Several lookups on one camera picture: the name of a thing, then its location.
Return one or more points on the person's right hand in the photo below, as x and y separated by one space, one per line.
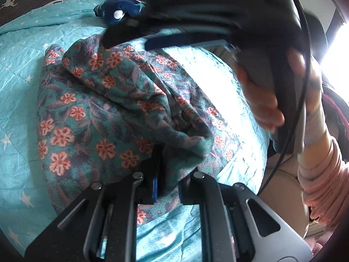
261 101

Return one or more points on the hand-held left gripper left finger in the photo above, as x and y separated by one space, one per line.
155 189

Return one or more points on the person's right forearm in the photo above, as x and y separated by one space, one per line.
324 174

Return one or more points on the teal star quilted blanket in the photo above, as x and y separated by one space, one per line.
16 87

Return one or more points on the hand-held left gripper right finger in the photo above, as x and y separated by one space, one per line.
186 193

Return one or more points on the navy blue patterned garment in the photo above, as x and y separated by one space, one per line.
109 12

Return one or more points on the teal floral garment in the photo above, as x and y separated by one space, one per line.
109 101

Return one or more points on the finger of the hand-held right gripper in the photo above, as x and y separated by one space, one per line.
122 34
185 36

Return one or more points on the beige rounded seat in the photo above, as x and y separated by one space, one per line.
283 196

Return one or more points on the dark cloth with red trim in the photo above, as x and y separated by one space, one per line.
336 109

